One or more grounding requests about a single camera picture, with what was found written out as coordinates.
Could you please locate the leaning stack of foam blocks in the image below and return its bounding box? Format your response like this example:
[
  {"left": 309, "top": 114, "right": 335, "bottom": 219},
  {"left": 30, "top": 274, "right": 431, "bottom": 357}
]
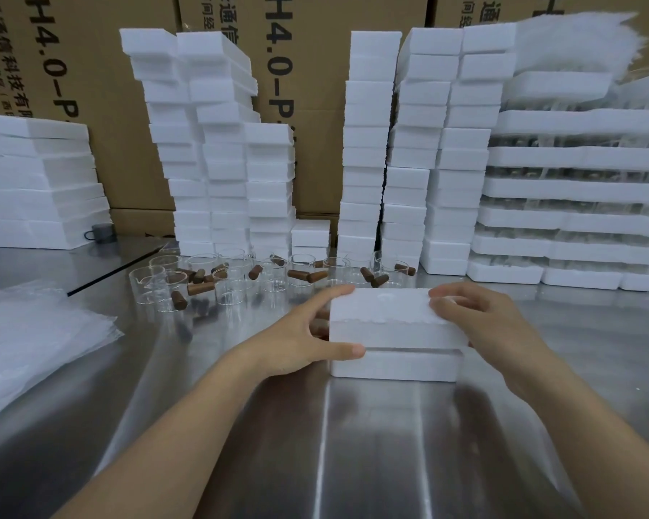
[{"left": 119, "top": 27, "right": 298, "bottom": 261}]

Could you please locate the person's left hand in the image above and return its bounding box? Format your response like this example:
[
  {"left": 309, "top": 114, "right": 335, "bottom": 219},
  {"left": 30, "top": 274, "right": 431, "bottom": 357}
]
[{"left": 231, "top": 284, "right": 367, "bottom": 380}]

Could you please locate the person's right hand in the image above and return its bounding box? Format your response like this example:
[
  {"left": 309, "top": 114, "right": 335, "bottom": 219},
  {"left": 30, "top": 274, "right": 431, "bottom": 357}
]
[{"left": 428, "top": 282, "right": 556, "bottom": 393}]

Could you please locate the white foam block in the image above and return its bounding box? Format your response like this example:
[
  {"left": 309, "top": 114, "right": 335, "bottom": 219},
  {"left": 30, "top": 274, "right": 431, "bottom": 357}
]
[
  {"left": 291, "top": 245, "right": 330, "bottom": 263},
  {"left": 290, "top": 219, "right": 331, "bottom": 248}
]

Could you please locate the stack of foam trays with glasses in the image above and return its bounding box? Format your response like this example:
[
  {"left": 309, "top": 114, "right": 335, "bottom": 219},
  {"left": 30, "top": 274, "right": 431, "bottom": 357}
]
[{"left": 467, "top": 69, "right": 649, "bottom": 294}]

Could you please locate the low stack of foam blocks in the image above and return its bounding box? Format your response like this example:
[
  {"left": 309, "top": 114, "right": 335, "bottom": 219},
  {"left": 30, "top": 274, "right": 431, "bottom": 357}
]
[{"left": 0, "top": 114, "right": 112, "bottom": 250}]

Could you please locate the person's right forearm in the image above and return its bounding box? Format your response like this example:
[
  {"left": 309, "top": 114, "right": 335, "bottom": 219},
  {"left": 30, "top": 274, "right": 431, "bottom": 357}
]
[{"left": 495, "top": 367, "right": 649, "bottom": 519}]

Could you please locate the large printed cardboard box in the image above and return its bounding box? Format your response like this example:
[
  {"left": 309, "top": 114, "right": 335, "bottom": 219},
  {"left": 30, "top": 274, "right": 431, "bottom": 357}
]
[
  {"left": 429, "top": 0, "right": 649, "bottom": 76},
  {"left": 0, "top": 0, "right": 180, "bottom": 212},
  {"left": 177, "top": 0, "right": 431, "bottom": 218}
]

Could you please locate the person's left forearm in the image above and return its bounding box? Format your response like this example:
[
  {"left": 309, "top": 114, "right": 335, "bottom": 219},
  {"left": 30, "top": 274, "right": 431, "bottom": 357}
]
[{"left": 51, "top": 348, "right": 271, "bottom": 519}]

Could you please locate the single-column stack of foam blocks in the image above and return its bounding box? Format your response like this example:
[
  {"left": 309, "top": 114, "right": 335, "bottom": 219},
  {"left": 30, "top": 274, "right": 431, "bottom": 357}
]
[{"left": 337, "top": 30, "right": 403, "bottom": 263}]

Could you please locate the double-column stack of foam blocks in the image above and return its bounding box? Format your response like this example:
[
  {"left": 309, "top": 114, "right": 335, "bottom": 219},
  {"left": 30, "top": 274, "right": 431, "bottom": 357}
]
[{"left": 380, "top": 23, "right": 518, "bottom": 277}]

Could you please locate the group of glass cups, wooden handles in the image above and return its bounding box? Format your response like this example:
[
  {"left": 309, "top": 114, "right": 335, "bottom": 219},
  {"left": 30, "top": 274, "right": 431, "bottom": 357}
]
[{"left": 129, "top": 248, "right": 418, "bottom": 321}]

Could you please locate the pile of flat plastic bags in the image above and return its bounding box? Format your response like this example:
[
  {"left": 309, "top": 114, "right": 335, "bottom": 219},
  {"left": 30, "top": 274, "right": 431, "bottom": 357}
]
[{"left": 0, "top": 280, "right": 125, "bottom": 434}]

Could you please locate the plain cardboard box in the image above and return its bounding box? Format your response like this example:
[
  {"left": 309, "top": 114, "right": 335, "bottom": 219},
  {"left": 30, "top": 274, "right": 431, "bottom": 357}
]
[{"left": 110, "top": 208, "right": 177, "bottom": 239}]

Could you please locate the grey cup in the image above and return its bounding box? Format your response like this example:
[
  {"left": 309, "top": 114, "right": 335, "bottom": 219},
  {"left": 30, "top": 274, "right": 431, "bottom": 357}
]
[{"left": 83, "top": 222, "right": 115, "bottom": 245}]

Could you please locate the white foam box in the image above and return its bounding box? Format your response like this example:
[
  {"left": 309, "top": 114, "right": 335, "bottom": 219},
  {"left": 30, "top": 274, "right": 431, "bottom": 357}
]
[{"left": 328, "top": 287, "right": 470, "bottom": 383}]

